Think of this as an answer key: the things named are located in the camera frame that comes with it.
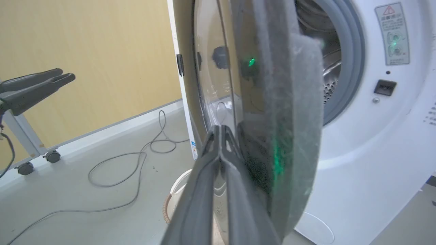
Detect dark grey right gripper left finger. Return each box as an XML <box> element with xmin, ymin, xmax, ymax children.
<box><xmin>160</xmin><ymin>125</ymin><xmax>222</xmax><ymax>245</ymax></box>

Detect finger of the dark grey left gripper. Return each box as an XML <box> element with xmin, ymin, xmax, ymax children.
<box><xmin>0</xmin><ymin>68</ymin><xmax>64</xmax><ymax>93</ymax></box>
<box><xmin>0</xmin><ymin>72</ymin><xmax>76</xmax><ymax>117</ymax></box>

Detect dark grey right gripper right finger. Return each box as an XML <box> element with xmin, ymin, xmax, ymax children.
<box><xmin>221</xmin><ymin>125</ymin><xmax>282</xmax><ymax>245</ymax></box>

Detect round washing machine door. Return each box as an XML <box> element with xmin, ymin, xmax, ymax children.
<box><xmin>172</xmin><ymin>0</ymin><xmax>325</xmax><ymax>243</ymax></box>

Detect black door hinge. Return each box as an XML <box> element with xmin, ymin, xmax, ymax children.
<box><xmin>176</xmin><ymin>53</ymin><xmax>185</xmax><ymax>77</ymax></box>

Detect white washing machine body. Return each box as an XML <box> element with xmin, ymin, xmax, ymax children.
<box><xmin>167</xmin><ymin>0</ymin><xmax>436</xmax><ymax>245</ymax></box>

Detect grey rubber door gasket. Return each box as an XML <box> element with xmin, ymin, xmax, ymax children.
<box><xmin>296</xmin><ymin>0</ymin><xmax>366</xmax><ymax>127</ymax></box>

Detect black door latch slot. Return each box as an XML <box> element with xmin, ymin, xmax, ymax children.
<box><xmin>373</xmin><ymin>79</ymin><xmax>398</xmax><ymax>97</ymax></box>

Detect white laundry basket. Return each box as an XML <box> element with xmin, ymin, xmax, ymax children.
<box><xmin>162</xmin><ymin>169</ymin><xmax>193</xmax><ymax>225</ymax></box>

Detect grey caster wheel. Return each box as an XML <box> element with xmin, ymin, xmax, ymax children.
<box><xmin>44</xmin><ymin>150</ymin><xmax>62</xmax><ymax>164</ymax></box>
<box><xmin>16</xmin><ymin>161</ymin><xmax>35</xmax><ymax>176</ymax></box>

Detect round white filter cover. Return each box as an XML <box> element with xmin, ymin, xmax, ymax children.
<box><xmin>294</xmin><ymin>211</ymin><xmax>336</xmax><ymax>245</ymax></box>

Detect steel perforated washer drum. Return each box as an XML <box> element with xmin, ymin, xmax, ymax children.
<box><xmin>296</xmin><ymin>0</ymin><xmax>342</xmax><ymax>104</ymax></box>

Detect grey warning sticker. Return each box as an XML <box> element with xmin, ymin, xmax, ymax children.
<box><xmin>374</xmin><ymin>2</ymin><xmax>410</xmax><ymax>66</ymax></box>

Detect grey metal stand frame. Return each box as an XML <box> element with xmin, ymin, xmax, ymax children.
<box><xmin>3</xmin><ymin>111</ymin><xmax>50</xmax><ymax>159</ymax></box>

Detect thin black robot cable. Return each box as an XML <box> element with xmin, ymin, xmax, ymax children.
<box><xmin>0</xmin><ymin>132</ymin><xmax>16</xmax><ymax>179</ymax></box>

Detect grey cable on floor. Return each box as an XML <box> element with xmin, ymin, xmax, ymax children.
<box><xmin>6</xmin><ymin>110</ymin><xmax>190</xmax><ymax>245</ymax></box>

